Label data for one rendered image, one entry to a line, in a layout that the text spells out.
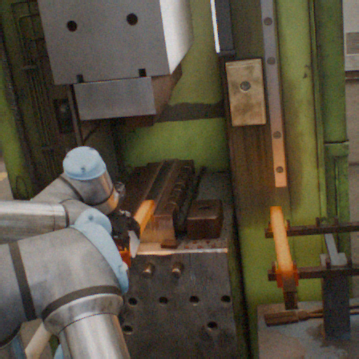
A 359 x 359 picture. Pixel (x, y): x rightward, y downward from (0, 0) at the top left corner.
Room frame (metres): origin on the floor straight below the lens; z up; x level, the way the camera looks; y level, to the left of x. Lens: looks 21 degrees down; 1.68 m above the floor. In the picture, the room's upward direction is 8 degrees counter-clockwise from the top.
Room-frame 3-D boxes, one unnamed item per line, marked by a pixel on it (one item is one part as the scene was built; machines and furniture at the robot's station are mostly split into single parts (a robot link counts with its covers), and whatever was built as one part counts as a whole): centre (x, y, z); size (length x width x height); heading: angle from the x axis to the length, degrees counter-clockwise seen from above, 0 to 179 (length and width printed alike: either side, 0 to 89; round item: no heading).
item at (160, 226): (1.76, 0.09, 0.96); 0.42 x 0.20 x 0.09; 168
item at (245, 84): (1.61, -0.20, 1.27); 0.09 x 0.02 x 0.17; 78
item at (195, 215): (1.57, -0.06, 0.95); 0.12 x 0.08 x 0.06; 168
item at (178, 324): (1.76, 0.03, 0.69); 0.56 x 0.38 x 0.45; 168
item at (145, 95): (1.76, 0.09, 1.32); 0.42 x 0.20 x 0.10; 168
